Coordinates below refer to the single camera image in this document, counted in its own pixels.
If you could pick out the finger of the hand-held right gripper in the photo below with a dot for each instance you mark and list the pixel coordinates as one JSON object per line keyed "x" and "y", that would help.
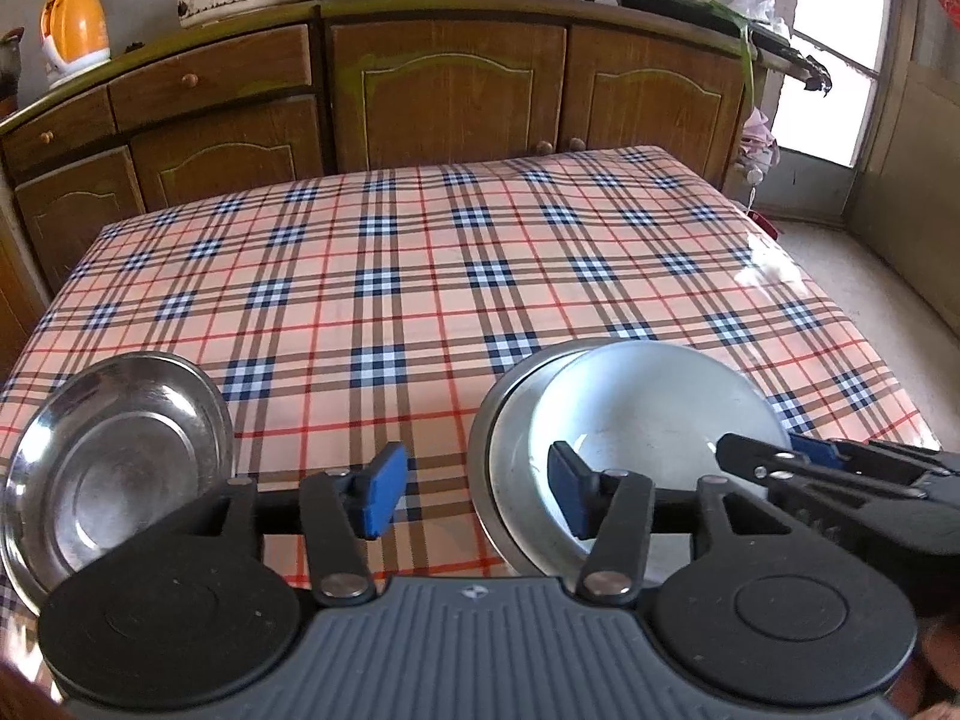
{"x": 750, "y": 454}
{"x": 817, "y": 452}

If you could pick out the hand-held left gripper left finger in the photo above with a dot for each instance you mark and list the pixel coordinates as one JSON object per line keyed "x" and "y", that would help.
{"x": 382, "y": 487}

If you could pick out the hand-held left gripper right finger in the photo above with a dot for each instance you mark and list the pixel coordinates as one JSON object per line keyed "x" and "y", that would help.
{"x": 570, "y": 487}

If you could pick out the white bowl green print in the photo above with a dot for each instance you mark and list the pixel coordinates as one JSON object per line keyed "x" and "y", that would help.
{"x": 525, "y": 480}

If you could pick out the white bowl blue floral print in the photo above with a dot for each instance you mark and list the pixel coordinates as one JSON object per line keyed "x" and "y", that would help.
{"x": 652, "y": 405}

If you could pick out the small shiny steel plate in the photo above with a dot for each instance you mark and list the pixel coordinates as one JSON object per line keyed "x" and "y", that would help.
{"x": 112, "y": 465}

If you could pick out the plaid tablecloth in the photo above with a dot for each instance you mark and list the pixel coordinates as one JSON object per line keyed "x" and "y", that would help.
{"x": 375, "y": 277}

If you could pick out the pink hanging cloth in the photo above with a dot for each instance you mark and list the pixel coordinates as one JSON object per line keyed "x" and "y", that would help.
{"x": 757, "y": 135}

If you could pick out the black gas stove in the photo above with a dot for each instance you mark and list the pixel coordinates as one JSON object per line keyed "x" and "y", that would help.
{"x": 814, "y": 75}

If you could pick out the green onion stalk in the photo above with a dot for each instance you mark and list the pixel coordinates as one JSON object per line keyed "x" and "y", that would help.
{"x": 746, "y": 67}

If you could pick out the wooden kitchen cabinet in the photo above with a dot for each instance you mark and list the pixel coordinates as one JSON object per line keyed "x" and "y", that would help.
{"x": 450, "y": 90}

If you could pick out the white plastic bag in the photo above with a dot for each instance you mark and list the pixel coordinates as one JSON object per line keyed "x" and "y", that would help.
{"x": 761, "y": 11}

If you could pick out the glass pane window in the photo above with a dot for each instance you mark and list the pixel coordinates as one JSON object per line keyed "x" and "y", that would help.
{"x": 832, "y": 7}

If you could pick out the orange electric kettle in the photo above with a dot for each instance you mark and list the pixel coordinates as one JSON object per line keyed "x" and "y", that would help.
{"x": 75, "y": 30}

